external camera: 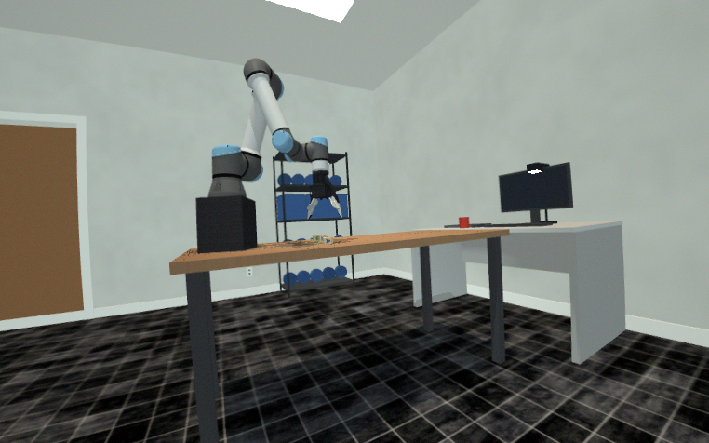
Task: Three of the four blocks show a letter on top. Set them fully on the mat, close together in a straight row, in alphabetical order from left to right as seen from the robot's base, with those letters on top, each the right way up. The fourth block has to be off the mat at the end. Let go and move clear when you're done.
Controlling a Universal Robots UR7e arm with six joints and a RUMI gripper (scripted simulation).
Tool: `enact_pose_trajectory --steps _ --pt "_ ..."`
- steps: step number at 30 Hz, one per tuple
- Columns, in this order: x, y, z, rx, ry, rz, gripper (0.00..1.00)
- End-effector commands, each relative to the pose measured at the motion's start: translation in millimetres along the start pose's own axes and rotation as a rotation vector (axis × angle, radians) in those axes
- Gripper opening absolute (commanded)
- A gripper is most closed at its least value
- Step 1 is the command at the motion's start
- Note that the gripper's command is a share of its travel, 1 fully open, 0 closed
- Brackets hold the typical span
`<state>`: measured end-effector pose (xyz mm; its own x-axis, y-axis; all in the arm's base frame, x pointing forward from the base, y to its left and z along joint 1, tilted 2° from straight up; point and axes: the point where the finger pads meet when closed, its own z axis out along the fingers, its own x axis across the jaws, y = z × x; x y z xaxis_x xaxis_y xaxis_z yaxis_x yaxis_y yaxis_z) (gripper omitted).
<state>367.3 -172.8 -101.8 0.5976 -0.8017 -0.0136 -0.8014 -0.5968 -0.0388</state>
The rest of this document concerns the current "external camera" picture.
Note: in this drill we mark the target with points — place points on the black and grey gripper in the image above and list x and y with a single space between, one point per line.
322 191

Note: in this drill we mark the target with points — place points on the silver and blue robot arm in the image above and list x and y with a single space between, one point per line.
229 161

